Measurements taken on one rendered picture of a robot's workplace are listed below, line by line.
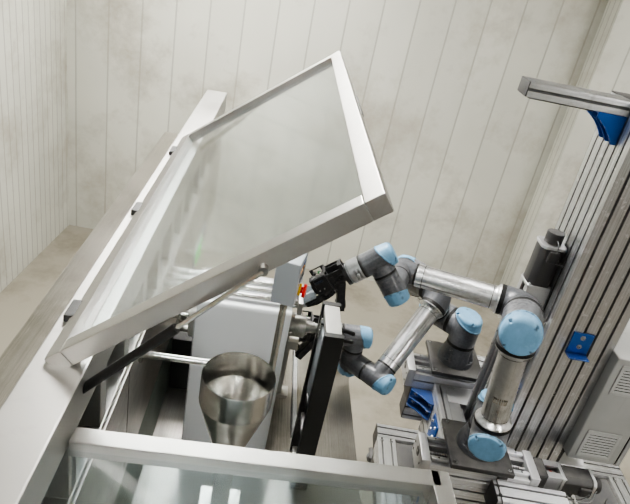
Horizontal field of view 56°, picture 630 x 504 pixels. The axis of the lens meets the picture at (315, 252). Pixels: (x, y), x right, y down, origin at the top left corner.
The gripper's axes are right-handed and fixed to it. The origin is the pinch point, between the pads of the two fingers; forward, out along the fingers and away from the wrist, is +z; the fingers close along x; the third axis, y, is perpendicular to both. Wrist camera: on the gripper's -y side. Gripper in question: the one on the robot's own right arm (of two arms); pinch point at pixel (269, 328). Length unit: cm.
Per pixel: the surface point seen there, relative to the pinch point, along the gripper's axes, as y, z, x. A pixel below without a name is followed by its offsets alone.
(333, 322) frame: 35, -14, 43
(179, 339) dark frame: 1.0, 27.9, 13.9
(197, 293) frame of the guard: 73, 15, 96
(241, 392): 35, 7, 72
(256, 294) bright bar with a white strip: 37, 7, 37
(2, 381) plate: 35, 51, 78
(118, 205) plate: 35, 53, -4
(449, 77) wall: 55, -101, -237
